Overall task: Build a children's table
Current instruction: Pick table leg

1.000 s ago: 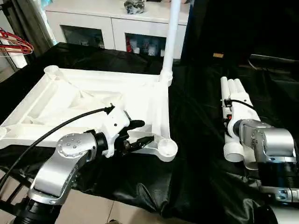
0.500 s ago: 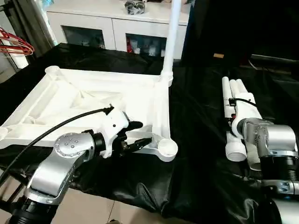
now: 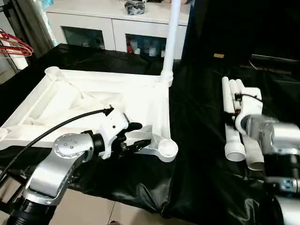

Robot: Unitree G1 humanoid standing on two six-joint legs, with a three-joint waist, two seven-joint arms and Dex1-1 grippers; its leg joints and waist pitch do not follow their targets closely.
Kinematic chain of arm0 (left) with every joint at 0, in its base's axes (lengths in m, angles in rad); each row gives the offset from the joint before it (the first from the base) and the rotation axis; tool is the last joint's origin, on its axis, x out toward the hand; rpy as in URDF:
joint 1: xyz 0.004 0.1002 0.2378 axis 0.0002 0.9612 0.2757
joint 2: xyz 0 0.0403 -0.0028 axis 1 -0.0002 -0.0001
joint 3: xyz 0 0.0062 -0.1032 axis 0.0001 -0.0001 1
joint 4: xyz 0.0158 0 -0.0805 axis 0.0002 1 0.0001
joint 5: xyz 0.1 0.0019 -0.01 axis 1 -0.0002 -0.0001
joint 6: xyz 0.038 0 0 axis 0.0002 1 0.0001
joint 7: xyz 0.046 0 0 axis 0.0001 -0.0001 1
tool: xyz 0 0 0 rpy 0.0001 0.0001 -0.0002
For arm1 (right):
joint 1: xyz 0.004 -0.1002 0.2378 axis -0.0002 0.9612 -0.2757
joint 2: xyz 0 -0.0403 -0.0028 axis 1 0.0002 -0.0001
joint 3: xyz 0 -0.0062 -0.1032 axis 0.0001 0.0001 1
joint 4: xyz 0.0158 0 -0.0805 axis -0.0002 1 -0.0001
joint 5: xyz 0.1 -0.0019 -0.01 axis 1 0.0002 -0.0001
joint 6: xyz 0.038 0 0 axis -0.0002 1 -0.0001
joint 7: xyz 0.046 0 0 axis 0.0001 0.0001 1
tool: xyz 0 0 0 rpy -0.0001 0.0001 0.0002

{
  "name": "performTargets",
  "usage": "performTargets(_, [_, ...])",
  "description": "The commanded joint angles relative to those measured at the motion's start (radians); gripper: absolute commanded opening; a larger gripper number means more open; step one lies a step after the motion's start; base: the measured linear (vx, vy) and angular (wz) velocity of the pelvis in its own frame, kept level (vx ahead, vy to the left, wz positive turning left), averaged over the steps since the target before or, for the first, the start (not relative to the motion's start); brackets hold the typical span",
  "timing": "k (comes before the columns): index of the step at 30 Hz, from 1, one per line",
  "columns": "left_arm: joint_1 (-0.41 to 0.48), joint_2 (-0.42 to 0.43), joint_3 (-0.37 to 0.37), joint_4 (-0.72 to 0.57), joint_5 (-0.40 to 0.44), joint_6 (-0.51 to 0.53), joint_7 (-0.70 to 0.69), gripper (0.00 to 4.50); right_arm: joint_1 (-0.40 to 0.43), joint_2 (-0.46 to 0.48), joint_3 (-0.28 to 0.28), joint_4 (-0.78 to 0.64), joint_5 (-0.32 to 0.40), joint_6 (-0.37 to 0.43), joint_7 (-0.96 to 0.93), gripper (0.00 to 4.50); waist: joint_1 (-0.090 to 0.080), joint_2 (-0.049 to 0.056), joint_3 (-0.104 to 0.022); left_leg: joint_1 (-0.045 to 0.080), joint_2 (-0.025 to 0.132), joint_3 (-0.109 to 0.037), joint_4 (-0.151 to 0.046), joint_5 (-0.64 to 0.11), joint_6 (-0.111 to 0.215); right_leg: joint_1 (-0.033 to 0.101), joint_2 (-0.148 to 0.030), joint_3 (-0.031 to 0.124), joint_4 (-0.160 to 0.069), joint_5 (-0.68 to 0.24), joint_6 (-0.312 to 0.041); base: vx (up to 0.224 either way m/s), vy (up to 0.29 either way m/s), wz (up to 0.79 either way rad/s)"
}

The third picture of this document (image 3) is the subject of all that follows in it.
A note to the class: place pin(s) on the white plastic table top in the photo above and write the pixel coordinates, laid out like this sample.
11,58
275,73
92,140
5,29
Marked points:
82,93

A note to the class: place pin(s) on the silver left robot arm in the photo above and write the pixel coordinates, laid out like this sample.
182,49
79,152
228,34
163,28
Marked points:
58,159

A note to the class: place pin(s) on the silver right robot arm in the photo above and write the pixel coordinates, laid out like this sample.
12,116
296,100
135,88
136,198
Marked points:
276,136

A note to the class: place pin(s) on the small tan label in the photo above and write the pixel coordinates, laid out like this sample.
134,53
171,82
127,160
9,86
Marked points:
218,55

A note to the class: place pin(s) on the white sideboard cabinet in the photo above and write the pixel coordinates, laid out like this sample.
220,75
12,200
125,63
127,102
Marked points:
105,21

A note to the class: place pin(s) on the dark glittery ornament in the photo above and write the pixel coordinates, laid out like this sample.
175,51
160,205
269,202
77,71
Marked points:
134,7

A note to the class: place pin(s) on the red and white bundle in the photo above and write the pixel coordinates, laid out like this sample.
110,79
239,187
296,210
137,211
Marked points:
16,47

